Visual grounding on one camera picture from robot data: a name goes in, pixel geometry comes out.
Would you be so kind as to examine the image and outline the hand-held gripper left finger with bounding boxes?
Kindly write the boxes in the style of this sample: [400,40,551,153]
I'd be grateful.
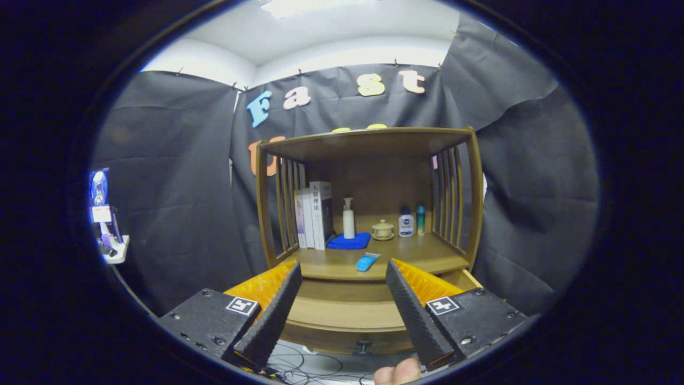
[158,259,304,372]

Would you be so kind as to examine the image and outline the wooden cabinet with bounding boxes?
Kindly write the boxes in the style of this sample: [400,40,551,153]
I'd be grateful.
[255,126,484,356]

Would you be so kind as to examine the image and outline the white lotion bottle blue cap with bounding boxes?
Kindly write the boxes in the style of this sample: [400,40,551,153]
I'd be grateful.
[398,207,415,238]

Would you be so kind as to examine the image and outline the wooden countertop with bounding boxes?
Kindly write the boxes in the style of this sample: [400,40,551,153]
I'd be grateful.
[291,233,471,282]

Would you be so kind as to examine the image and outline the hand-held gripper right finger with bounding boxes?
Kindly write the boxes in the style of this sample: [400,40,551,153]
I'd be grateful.
[385,258,530,372]

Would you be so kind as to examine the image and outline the blue folded cloth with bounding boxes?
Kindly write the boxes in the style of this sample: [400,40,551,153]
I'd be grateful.
[326,232,371,250]

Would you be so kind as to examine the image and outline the white stand with devices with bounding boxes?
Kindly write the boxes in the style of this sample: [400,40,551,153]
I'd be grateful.
[88,167,130,265]

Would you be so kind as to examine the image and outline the beige lidded tea cup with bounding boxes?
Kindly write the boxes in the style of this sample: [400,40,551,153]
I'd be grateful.
[371,219,395,241]

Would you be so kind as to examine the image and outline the thin purple white book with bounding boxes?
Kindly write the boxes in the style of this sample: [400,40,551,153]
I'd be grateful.
[294,190,308,249]

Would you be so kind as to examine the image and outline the white pump bottle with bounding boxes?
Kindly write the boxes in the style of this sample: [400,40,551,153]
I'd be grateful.
[343,197,356,240]

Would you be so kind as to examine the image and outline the black floor cables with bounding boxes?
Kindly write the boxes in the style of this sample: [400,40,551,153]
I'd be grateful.
[265,342,423,385]

